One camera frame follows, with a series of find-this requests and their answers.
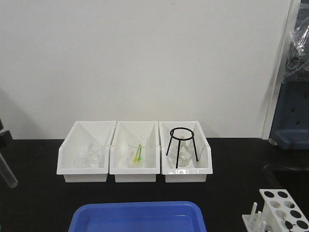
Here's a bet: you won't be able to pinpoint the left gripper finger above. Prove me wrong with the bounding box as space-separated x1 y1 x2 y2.
0 120 12 148

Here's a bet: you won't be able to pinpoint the clear glass test tube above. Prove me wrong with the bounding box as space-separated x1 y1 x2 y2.
0 154 18 188

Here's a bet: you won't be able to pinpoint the blue pegboard drying rack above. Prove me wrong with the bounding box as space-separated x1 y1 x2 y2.
269 0 309 150

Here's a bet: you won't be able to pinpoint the white test tube rack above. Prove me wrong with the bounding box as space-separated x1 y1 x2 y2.
242 189 309 232

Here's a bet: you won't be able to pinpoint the plastic bag of tubes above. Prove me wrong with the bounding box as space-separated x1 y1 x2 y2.
282 12 309 84

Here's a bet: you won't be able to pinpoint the left white storage bin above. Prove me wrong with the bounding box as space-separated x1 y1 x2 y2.
56 121 116 183

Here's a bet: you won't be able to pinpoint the white storage bin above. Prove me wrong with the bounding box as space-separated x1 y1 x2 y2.
159 121 213 183
56 121 116 183
109 121 161 183

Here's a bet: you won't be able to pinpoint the glass beakers in left bin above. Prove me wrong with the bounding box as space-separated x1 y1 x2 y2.
76 143 104 168

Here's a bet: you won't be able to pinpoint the middle white storage bin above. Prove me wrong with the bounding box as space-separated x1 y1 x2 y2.
109 121 161 183

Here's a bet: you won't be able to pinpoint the glass beaker with sticks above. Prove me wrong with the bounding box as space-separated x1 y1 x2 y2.
128 136 148 169

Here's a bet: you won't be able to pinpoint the glass alcohol lamp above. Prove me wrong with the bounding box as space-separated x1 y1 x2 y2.
166 136 193 169

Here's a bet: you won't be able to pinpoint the right white storage bin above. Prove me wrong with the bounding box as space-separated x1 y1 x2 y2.
159 121 213 183

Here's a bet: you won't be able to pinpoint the black metal tripod stand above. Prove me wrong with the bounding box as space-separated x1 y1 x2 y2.
166 127 199 169

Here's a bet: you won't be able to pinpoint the blue plastic tray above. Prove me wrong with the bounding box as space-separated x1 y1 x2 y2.
69 201 207 232

